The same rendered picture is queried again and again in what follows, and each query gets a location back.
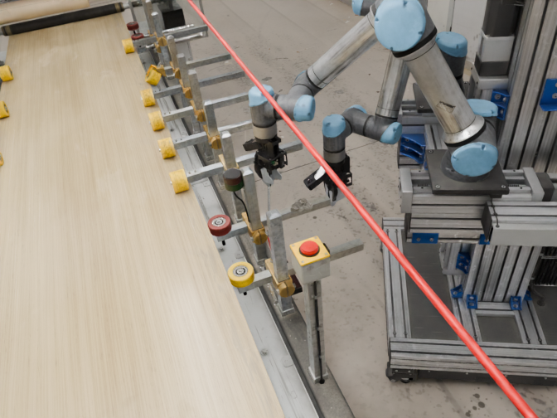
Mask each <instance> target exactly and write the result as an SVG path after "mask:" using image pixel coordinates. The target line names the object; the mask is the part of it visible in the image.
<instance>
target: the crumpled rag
mask: <svg viewBox="0 0 557 418"><path fill-rule="evenodd" d="M312 206H313V204H312V203H310V202H308V199H306V198H304V197H303V198H300V199H298V200H297V201H296V202H295V203H294V204H293V205H291V208H290V210H291V211H293V212H295V211H298V212H301V211H302V210H309V209H312Z"/></svg>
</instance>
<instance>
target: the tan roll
mask: <svg viewBox="0 0 557 418"><path fill-rule="evenodd" d="M84 7H90V3H89V0H19V1H15V2H6V3H2V4H0V25H2V24H7V23H11V22H19V21H22V20H27V19H31V18H35V17H43V16H47V15H51V14H56V13H60V12H67V11H71V10H75V9H80V8H84Z"/></svg>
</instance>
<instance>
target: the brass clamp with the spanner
mask: <svg viewBox="0 0 557 418"><path fill-rule="evenodd" d="M241 214H242V219H243V221H245V223H246V225H247V228H248V233H249V236H250V239H251V241H253V243H255V244H256V245H261V244H263V243H265V242H266V240H267V239H268V237H267V235H266V233H265V228H264V226H263V224H262V222H261V224H262V228H259V229H257V230H254V231H252V229H251V227H250V225H249V222H248V217H247V215H246V212H243V213H241Z"/></svg>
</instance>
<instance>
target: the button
mask: <svg viewBox="0 0 557 418"><path fill-rule="evenodd" d="M300 250H301V252H302V253H304V254H305V255H313V254H315V253H317V251H318V244H317V243H316V242H314V241H305V242H303V243H302V244H301V246H300Z"/></svg>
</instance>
